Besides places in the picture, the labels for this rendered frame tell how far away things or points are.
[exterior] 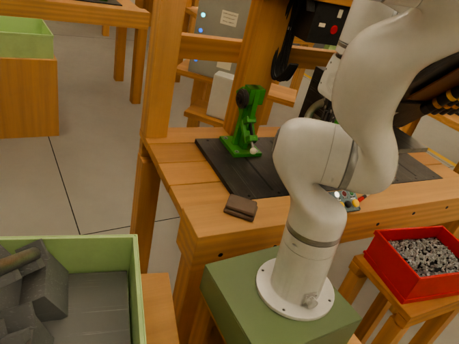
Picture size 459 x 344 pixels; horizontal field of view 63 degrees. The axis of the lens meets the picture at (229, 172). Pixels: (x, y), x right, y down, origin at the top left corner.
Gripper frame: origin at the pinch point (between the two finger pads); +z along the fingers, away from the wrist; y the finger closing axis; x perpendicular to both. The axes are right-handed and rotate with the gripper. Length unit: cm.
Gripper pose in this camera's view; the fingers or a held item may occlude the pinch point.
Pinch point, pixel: (328, 118)
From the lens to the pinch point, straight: 97.7
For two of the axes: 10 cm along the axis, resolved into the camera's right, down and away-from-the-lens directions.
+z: -2.1, 8.3, 5.2
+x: 8.9, -0.6, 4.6
